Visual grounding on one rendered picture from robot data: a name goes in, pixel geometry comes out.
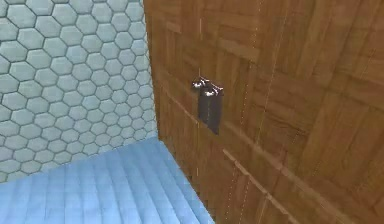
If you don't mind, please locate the brown wooden room door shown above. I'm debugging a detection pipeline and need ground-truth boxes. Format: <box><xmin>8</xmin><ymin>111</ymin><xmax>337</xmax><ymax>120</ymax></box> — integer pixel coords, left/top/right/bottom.
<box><xmin>143</xmin><ymin>0</ymin><xmax>384</xmax><ymax>224</ymax></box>

